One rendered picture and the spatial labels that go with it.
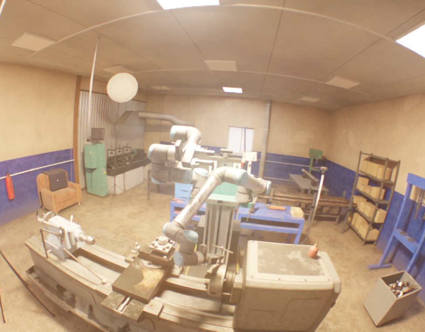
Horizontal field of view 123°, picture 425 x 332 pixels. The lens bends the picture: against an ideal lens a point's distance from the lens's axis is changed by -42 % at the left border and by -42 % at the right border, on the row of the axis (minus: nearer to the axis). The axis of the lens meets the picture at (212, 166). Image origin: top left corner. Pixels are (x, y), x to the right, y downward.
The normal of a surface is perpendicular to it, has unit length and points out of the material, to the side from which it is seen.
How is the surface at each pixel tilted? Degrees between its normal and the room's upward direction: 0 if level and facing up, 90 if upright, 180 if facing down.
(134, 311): 0
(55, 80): 90
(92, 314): 0
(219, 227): 90
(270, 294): 90
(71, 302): 0
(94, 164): 90
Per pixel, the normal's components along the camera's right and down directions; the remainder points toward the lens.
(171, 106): -0.18, 0.18
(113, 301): 0.08, -0.98
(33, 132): 0.98, 0.12
